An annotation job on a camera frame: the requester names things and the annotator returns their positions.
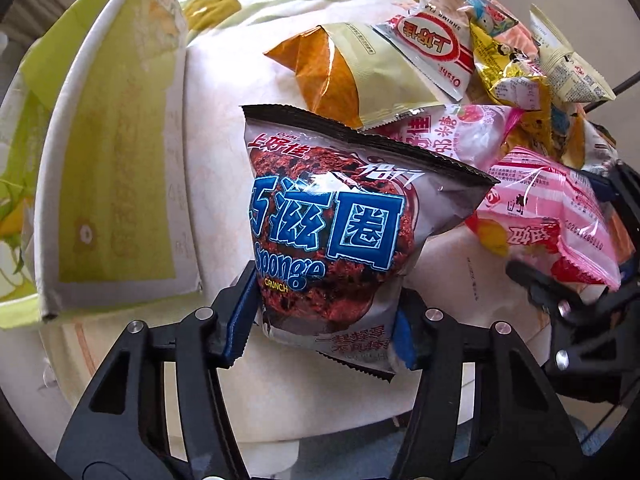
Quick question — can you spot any yellow-green cardboard box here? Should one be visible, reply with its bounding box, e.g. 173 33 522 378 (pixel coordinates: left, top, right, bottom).
0 0 203 331

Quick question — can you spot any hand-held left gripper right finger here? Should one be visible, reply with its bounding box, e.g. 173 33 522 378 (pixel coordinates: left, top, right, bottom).
385 290 576 480

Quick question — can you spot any orange and beige snack packet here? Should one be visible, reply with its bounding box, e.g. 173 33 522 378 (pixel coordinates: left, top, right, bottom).
263 22 446 131

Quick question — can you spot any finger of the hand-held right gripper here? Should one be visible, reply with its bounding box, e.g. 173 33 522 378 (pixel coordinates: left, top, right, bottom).
590 160 640 271
505 257 640 403

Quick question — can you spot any black cable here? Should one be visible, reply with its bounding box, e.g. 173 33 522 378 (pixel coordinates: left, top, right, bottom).
585 67 640 113

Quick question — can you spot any white red striped snack packet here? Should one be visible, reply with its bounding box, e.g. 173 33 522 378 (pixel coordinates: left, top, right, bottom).
372 0 518 101

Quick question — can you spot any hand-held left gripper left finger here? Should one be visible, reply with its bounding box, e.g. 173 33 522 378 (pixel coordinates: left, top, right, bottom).
55 260 261 480

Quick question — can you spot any pale pink white snack packet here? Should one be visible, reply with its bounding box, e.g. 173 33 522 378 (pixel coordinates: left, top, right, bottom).
370 104 526 171

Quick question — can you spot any yellow cartoon snack packet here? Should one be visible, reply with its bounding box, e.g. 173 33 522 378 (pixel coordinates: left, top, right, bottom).
470 22 551 111

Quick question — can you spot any chocolate ring snack bag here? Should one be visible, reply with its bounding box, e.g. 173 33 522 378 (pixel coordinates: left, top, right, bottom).
240 104 501 383

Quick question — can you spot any floral printed blanket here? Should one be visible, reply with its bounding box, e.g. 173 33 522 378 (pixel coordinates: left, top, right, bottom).
40 0 621 441

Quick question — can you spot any cream snack packet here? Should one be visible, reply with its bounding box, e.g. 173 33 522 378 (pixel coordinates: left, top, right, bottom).
530 4 617 103

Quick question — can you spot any white and dark snack packet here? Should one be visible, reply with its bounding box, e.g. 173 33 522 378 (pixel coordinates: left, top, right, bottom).
582 120 621 176

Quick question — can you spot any pink striped snack packet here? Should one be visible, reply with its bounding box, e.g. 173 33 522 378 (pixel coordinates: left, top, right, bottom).
465 147 623 291

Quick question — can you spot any yellow and blue snack packet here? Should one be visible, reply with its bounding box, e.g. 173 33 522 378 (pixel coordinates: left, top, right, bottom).
515 102 588 168

